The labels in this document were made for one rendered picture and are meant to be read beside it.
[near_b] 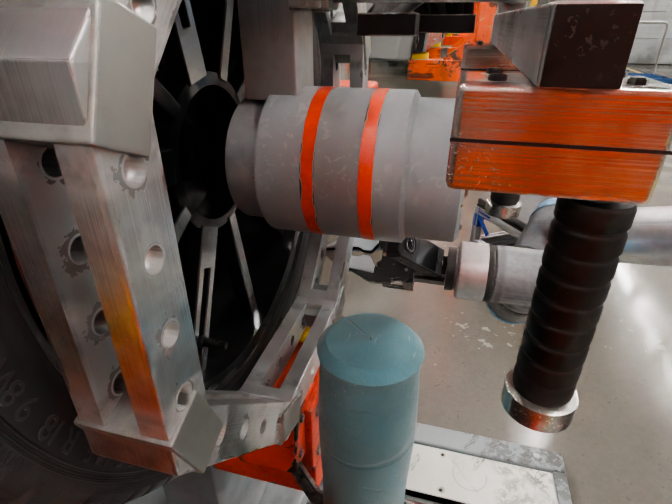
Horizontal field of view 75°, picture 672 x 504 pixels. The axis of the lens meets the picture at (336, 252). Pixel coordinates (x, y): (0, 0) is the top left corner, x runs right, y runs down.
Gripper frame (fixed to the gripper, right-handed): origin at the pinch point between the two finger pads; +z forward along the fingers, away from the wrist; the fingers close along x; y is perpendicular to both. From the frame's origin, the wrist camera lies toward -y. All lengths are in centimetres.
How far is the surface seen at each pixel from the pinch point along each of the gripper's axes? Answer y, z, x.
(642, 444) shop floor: 69, -74, -22
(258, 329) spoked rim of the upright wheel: -12.2, 4.4, -15.8
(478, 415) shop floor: 68, -33, -22
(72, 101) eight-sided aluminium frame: -56, -4, -12
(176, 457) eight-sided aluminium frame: -42.1, -4.2, -26.0
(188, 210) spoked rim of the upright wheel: -32.0, 6.3, -7.4
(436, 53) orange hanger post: 379, 15, 374
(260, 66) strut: -38.0, -0.4, 4.3
